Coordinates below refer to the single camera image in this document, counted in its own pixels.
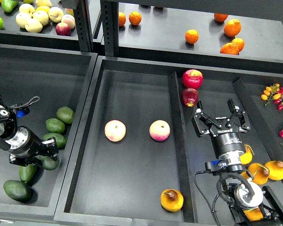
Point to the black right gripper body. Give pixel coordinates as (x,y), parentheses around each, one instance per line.
(227,141)

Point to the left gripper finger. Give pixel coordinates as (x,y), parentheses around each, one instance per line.
(49,148)
(24,161)

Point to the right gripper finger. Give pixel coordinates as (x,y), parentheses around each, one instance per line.
(202,122)
(238,119)

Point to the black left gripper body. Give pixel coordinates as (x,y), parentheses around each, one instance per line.
(24,143)

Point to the dark green avocado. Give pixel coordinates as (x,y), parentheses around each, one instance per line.
(48,163)

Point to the yellow pear with brown top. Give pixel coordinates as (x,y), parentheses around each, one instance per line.
(171,200)

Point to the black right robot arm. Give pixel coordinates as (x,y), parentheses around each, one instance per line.
(250,204)

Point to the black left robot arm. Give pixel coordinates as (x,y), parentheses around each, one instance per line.
(9,120)

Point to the dark avocado upright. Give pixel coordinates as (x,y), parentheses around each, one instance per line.
(27,173)

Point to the yellow pear upper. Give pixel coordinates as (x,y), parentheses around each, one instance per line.
(247,157)

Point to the dark avocado bottom left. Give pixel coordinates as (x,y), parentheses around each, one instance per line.
(17,190)

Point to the yellow pear middle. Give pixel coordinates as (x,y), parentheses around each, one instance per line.
(259,172)

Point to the yellow pear bottom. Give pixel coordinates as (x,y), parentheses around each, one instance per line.
(253,214)

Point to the pale yellow pear front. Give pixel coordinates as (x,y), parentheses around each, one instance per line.
(33,25)

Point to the pale yellow pear left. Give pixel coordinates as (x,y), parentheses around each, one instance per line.
(21,19)

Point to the pink apple right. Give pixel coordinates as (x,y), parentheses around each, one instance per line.
(159,130)

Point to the pink apple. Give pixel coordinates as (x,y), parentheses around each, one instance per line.
(159,130)
(115,130)

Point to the bright red apple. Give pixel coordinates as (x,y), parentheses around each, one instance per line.
(192,78)

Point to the cherry tomato bunch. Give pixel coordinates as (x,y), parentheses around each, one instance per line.
(273,94)

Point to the orange front right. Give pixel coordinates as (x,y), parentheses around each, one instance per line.
(230,48)

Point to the black left tray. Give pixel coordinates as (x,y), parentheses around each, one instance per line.
(59,78)

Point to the black tray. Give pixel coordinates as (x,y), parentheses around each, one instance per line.
(59,78)
(120,183)

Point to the pink apple left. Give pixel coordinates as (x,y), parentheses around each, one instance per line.
(115,130)

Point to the orange behind right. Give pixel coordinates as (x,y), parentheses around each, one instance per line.
(239,42)

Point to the black centre tray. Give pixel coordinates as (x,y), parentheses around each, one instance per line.
(120,183)

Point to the large orange right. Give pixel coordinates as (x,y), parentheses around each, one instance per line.
(232,28)

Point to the orange centre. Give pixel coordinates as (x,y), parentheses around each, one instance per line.
(191,36)

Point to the orange top right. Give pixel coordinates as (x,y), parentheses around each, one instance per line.
(220,18)

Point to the dark red shelf apple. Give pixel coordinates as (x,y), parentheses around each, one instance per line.
(63,29)

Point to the pale pink peach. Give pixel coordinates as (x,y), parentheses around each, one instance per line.
(68,19)

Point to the orange far left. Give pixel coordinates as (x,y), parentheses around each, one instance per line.
(121,19)

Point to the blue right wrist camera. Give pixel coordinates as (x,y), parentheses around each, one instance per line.
(215,165)

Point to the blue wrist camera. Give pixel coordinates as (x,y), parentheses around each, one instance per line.
(22,112)
(215,165)

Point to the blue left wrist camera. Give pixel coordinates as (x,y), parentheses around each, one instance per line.
(22,112)

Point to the black shelf post left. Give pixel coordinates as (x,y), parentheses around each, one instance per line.
(83,26)

